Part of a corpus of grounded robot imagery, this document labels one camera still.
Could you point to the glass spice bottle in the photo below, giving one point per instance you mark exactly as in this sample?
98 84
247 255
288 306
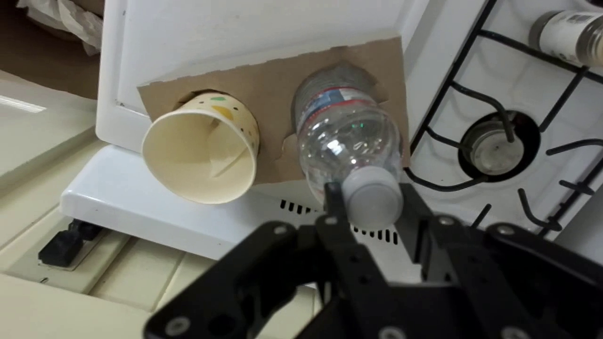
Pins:
571 35

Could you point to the black stove grate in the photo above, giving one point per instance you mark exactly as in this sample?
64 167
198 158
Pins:
501 133

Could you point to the clear plastic water bottle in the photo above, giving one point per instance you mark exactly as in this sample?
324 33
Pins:
347 141

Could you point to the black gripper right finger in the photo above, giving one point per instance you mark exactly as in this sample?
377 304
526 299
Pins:
509 278

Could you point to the white gas stove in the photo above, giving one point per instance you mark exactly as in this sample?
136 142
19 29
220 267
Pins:
162 41

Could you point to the paper cup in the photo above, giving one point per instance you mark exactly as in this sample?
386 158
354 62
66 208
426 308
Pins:
205 150

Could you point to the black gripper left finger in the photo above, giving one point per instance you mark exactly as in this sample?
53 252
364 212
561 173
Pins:
243 289

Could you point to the brown cardboard box holder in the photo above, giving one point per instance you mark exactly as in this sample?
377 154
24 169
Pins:
267 94

